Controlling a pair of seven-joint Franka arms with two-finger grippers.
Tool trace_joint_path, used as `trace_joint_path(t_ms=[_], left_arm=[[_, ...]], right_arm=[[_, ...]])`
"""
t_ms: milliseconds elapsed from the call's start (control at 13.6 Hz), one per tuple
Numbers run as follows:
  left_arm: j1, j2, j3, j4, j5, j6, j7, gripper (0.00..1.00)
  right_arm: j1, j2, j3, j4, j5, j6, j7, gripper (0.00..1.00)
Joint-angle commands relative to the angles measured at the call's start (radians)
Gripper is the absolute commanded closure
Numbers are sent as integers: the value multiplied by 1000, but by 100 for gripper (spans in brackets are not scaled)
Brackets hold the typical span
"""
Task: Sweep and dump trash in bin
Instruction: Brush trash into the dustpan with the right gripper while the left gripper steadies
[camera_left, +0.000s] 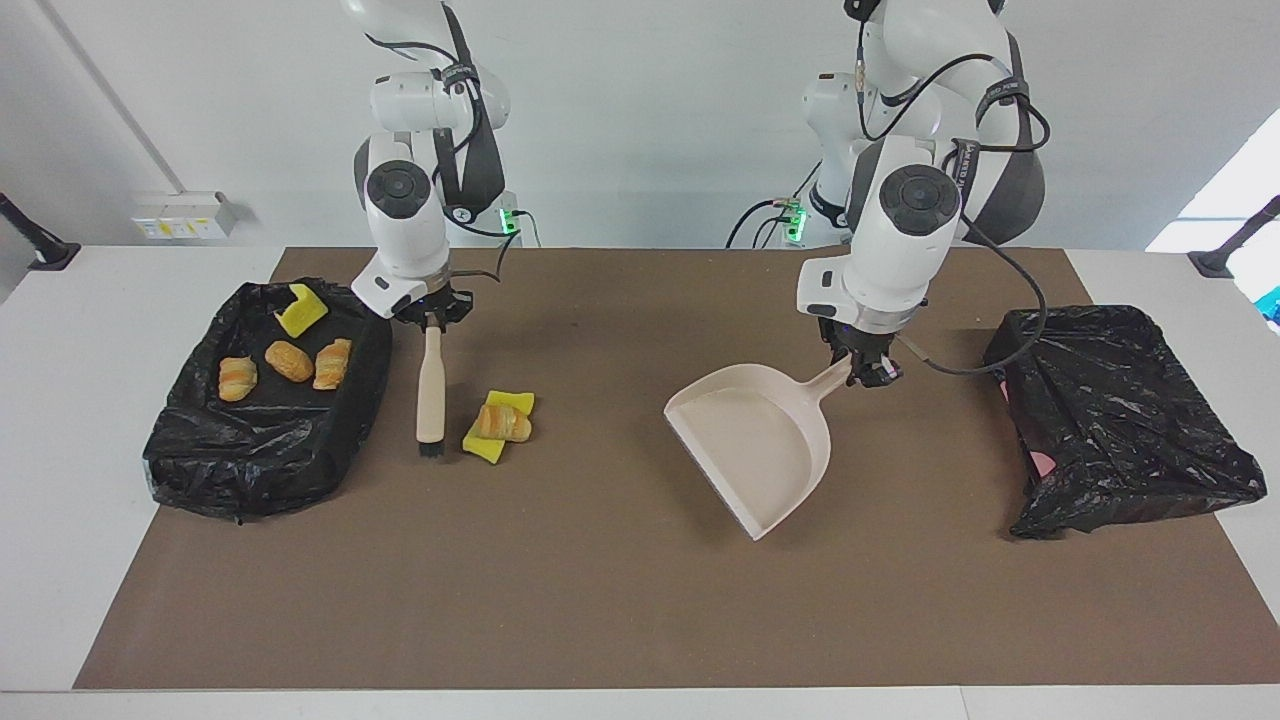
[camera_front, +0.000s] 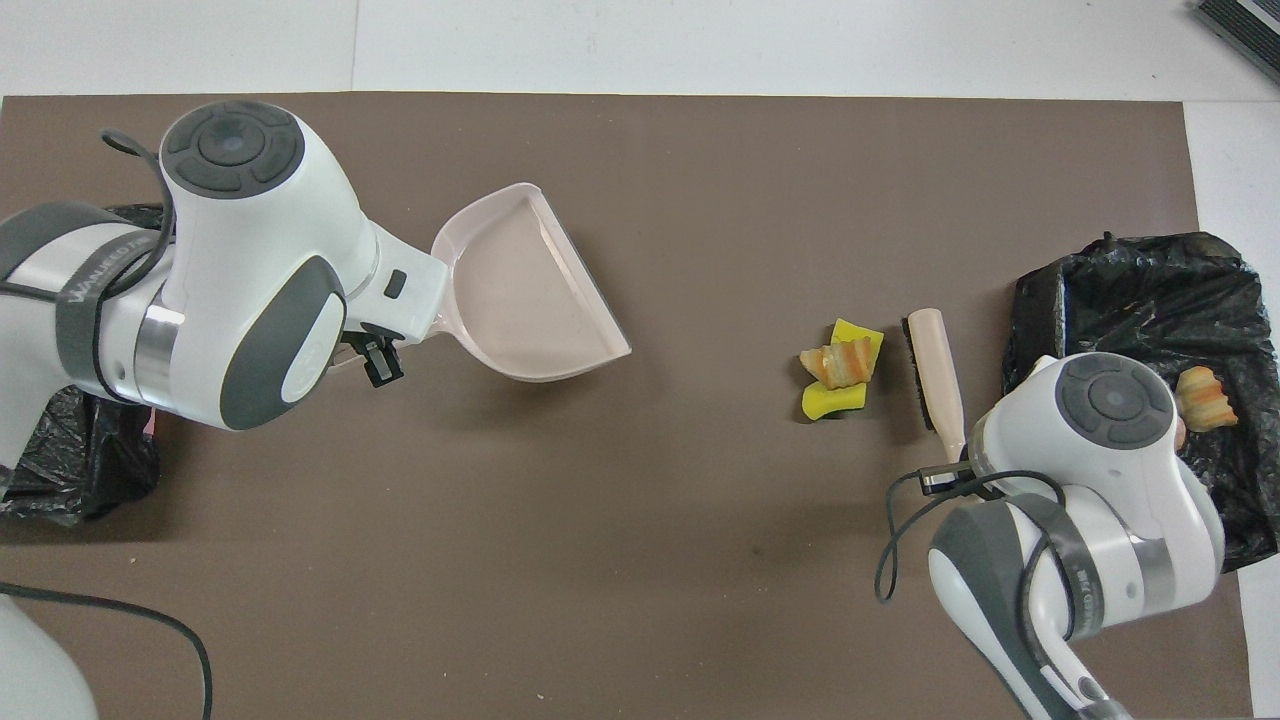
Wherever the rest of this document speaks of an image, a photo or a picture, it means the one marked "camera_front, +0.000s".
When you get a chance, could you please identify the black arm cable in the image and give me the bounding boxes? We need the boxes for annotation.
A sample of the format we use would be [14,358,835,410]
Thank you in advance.
[875,462,1066,641]
[0,128,214,720]

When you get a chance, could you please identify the dark grey ridged device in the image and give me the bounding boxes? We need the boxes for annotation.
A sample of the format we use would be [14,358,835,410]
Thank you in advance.
[1192,0,1280,86]

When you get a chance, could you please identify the bin lined with black bag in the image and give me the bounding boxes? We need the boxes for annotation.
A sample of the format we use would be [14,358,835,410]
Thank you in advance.
[1003,232,1280,573]

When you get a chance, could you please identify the yellow sponge piece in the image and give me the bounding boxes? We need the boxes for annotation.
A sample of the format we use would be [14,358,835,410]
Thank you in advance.
[830,318,885,366]
[803,380,869,419]

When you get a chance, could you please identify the pale toy pastry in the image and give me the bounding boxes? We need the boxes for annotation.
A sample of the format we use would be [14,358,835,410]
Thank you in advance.
[1175,365,1239,433]

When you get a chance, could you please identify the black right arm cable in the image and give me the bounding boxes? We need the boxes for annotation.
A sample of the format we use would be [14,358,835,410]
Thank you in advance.
[875,462,1066,641]

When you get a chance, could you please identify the brown table mat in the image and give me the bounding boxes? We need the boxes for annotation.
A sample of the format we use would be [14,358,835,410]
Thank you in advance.
[0,92,1256,720]

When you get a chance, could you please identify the pink bin with black bag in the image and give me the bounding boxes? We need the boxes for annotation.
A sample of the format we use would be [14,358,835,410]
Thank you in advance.
[0,203,176,529]

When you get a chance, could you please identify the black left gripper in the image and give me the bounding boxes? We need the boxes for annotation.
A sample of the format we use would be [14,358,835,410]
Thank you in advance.
[339,324,406,390]

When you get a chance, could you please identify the beige plastic dustpan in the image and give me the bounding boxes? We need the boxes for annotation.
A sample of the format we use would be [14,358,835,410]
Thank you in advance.
[428,182,633,383]

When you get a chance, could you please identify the beige hand brush black bristles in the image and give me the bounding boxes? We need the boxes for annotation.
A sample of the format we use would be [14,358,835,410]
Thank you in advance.
[903,308,969,463]

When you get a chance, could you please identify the striped toy croissant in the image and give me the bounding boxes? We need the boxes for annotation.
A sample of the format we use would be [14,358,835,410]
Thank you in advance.
[798,337,874,391]

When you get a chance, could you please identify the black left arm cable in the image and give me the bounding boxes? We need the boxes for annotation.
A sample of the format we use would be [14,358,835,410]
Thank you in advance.
[0,128,214,720]

